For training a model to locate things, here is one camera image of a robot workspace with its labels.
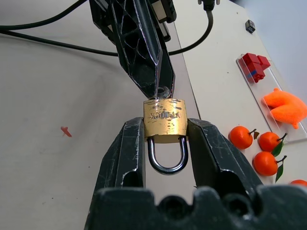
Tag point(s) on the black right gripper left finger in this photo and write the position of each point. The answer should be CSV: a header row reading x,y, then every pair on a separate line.
x,y
124,155

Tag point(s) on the orange tangerine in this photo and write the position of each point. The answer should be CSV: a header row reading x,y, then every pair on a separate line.
x,y
268,141
299,183
241,137
265,164

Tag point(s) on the small red mark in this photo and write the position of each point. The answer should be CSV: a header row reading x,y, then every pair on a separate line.
x,y
66,131

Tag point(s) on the orange fuzzy toy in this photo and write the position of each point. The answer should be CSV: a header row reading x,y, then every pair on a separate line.
x,y
285,107

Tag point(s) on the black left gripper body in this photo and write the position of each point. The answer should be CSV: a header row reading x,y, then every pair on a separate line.
x,y
102,16

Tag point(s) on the red toy brick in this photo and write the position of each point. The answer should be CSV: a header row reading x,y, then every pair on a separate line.
x,y
263,61
249,58

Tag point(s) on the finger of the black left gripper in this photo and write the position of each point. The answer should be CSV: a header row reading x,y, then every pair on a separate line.
x,y
168,74
144,72

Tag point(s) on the brass padlock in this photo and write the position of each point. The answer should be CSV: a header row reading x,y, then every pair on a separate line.
x,y
165,117

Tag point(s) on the red brick with blue stripe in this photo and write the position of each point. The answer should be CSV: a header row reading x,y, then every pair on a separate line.
x,y
257,74

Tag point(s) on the silver key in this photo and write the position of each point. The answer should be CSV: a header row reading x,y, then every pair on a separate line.
x,y
164,91

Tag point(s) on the small black cube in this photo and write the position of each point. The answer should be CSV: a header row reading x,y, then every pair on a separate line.
x,y
250,26

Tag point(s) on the clear acrylic tray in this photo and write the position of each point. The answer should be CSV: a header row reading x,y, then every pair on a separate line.
x,y
275,80

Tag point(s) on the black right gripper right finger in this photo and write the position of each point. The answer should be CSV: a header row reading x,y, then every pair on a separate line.
x,y
211,153

